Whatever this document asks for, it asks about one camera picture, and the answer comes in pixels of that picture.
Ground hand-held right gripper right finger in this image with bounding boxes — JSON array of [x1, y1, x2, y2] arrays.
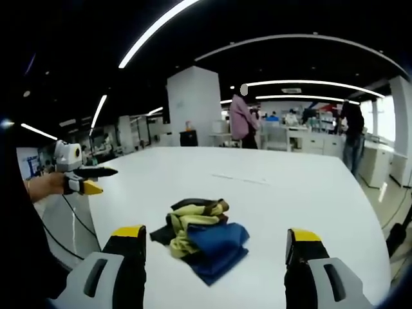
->
[[284, 228, 374, 309]]

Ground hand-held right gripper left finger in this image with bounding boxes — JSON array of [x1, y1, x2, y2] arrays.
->
[[48, 225, 147, 309]]

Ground blue yellow black garment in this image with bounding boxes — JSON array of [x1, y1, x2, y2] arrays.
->
[[149, 198, 250, 287]]

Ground person's left hand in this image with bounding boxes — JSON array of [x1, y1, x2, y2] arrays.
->
[[26, 172, 68, 203]]

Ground person's dark sleeve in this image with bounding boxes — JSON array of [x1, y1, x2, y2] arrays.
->
[[0, 151, 70, 309]]

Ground black stand leg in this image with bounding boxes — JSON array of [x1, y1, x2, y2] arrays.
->
[[385, 205, 412, 258]]

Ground black cabinet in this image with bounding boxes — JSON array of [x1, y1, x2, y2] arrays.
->
[[179, 129, 198, 147]]

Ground white square pillar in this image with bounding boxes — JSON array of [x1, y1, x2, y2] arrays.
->
[[166, 66, 222, 147]]

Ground white counter cabinets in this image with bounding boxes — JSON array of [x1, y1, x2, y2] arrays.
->
[[260, 124, 392, 189]]

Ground black cable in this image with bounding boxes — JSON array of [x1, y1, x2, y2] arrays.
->
[[41, 192, 102, 261]]

